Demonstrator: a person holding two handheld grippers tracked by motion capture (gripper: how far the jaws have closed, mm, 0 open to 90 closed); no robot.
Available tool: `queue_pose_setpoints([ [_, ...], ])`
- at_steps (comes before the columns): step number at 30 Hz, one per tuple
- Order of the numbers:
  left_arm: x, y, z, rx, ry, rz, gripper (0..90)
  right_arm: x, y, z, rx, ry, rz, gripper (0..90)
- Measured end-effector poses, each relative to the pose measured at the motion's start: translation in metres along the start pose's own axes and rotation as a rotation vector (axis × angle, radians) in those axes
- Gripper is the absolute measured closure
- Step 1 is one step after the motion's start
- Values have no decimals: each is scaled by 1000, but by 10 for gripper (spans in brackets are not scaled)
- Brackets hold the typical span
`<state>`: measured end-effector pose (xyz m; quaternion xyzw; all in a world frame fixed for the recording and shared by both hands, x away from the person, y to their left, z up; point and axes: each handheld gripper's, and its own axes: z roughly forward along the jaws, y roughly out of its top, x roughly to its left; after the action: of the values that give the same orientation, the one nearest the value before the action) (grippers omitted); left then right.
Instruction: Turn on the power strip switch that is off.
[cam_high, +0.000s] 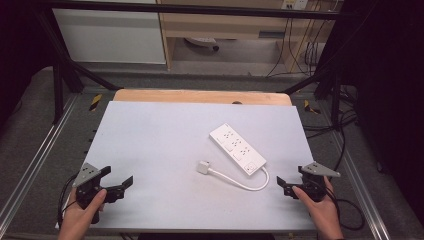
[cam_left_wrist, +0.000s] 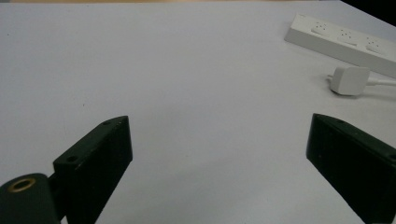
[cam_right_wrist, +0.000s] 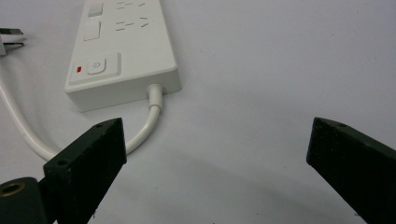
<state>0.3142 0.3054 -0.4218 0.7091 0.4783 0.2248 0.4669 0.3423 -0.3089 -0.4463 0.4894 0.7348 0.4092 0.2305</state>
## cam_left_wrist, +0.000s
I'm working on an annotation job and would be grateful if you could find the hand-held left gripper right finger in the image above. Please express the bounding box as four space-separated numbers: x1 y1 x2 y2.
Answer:
305 113 396 224

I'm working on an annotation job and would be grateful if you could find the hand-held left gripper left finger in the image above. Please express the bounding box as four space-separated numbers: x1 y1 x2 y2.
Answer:
52 115 134 224

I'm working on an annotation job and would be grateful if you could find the white plug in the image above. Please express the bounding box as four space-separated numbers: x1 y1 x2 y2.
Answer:
327 66 372 96

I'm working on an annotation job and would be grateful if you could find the white power strip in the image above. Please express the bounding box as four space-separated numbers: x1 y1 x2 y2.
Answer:
284 12 396 79

